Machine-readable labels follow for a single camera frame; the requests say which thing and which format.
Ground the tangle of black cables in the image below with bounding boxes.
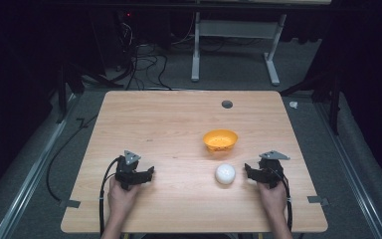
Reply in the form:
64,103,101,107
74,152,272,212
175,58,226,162
113,19,173,92

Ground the grey tape strip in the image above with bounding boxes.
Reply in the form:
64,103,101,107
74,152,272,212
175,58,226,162
306,195,330,207
59,198,82,209

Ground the white ball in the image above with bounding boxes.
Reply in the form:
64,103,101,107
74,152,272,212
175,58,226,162
214,162,237,185

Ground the white metal desk frame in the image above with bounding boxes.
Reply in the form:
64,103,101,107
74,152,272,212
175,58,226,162
190,11,288,88

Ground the person's left hand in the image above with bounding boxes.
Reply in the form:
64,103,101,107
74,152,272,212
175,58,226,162
106,176,141,221

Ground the long black floor cable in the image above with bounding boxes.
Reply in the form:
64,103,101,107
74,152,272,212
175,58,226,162
45,114,99,203

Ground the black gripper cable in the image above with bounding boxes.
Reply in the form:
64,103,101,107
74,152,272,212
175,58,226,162
97,156,121,237
278,173,294,233

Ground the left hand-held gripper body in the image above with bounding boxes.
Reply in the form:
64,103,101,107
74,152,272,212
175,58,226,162
113,149,142,191

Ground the dark computer tower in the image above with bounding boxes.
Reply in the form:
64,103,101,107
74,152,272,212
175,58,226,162
89,9,138,73

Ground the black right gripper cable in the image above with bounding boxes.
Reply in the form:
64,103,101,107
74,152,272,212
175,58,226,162
278,173,294,233

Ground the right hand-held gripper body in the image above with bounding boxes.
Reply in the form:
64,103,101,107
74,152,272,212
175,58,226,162
258,149,291,190

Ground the orange bowl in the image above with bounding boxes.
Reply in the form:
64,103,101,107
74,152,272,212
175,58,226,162
202,128,240,153

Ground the black metal stand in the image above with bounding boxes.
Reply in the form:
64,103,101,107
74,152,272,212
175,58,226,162
279,69,342,135
55,61,124,125

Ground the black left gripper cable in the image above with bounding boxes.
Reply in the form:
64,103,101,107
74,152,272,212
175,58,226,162
97,156,121,237

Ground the person's right hand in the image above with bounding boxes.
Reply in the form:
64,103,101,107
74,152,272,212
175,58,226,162
256,180,288,218

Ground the grey metal floor rail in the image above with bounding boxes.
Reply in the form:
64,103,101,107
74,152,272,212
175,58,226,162
0,93,81,239
312,99,382,239

